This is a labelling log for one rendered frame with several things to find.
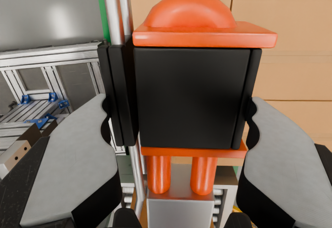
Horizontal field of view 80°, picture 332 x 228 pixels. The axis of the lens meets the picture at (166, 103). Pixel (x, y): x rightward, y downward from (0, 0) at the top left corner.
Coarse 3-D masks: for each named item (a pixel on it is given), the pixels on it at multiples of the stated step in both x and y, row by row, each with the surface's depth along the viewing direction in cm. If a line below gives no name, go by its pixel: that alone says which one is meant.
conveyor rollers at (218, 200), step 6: (126, 192) 119; (132, 192) 119; (216, 192) 117; (222, 192) 117; (126, 198) 123; (216, 198) 122; (126, 204) 128; (216, 204) 122; (216, 210) 125; (216, 216) 130
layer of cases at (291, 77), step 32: (160, 0) 70; (224, 0) 69; (256, 0) 69; (288, 0) 69; (320, 0) 68; (288, 32) 74; (320, 32) 73; (288, 64) 79; (320, 64) 79; (288, 96) 86; (320, 96) 86; (320, 128) 94; (224, 160) 105
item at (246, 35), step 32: (160, 32) 10; (192, 32) 10; (224, 32) 10; (256, 32) 10; (160, 64) 11; (192, 64) 11; (224, 64) 11; (256, 64) 11; (160, 96) 12; (192, 96) 12; (224, 96) 12; (160, 128) 13; (192, 128) 13; (224, 128) 13
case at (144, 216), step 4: (132, 196) 104; (132, 200) 102; (144, 200) 102; (132, 204) 100; (144, 204) 100; (132, 208) 98; (144, 208) 98; (144, 212) 97; (140, 216) 95; (144, 216) 95; (140, 220) 93; (144, 220) 93; (212, 220) 94; (144, 224) 92; (212, 224) 92
